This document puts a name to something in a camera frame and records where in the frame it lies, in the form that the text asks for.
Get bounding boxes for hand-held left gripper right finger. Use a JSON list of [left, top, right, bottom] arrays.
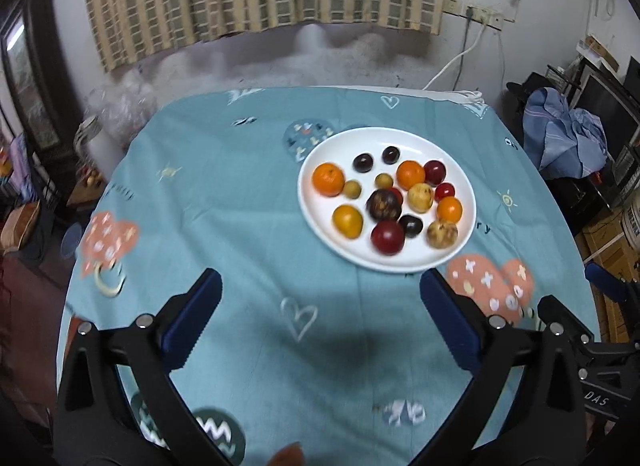
[[407, 270, 586, 466]]

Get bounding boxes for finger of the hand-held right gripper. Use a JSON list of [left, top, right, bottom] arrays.
[[584, 262, 640, 304], [537, 295, 597, 345]]

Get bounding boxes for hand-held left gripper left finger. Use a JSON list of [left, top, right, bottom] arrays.
[[52, 268, 236, 466]]

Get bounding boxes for brown speckled passion fruit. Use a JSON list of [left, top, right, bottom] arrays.
[[426, 219, 459, 250]]

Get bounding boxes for dark red plum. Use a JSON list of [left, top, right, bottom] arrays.
[[370, 220, 406, 255], [423, 160, 447, 185]]

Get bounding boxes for white round plate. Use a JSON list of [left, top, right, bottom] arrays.
[[298, 127, 476, 273]]

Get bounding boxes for yellow passion fruit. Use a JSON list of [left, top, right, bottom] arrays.
[[406, 183, 435, 213]]

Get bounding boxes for yellow orange round fruit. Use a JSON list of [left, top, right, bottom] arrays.
[[332, 204, 364, 239]]

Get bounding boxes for brown carton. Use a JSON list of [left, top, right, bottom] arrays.
[[580, 213, 632, 269]]

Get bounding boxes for white bucket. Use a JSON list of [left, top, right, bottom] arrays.
[[620, 206, 640, 253]]

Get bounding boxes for teal printed tablecloth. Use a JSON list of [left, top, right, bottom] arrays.
[[56, 86, 601, 466]]

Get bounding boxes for blue clothes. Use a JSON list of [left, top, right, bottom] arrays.
[[522, 88, 609, 179]]

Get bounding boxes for reddish brown blurred object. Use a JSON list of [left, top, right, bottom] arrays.
[[269, 441, 307, 466]]

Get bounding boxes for black monitor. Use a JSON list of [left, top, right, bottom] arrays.
[[580, 70, 640, 149]]

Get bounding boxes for black hat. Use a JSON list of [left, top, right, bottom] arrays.
[[506, 72, 551, 107]]

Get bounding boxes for white jar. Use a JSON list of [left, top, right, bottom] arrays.
[[74, 114, 108, 167]]

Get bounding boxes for clear plastic bag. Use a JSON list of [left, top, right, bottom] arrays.
[[85, 68, 158, 144]]

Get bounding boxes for cardboard box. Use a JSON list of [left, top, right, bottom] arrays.
[[580, 34, 621, 71]]

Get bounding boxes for dark wooden cabinet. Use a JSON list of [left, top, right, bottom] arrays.
[[0, 0, 83, 181]]

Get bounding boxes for white power strip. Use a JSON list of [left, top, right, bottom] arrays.
[[465, 4, 504, 31]]

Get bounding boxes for black cable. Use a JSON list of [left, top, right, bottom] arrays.
[[498, 28, 507, 96]]

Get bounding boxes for white cable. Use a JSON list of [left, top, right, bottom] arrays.
[[422, 20, 487, 92]]

